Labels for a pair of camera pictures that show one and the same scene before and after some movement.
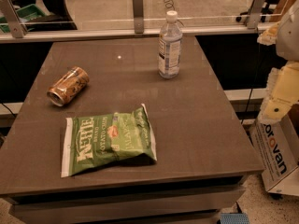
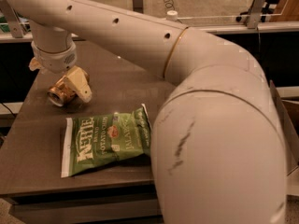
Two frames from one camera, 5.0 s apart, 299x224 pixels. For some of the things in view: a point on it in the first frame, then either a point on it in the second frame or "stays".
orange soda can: x=68 y=86 stays
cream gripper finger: x=269 y=36 → x=35 y=64
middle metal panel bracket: x=138 y=10 stays
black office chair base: x=269 y=7 stays
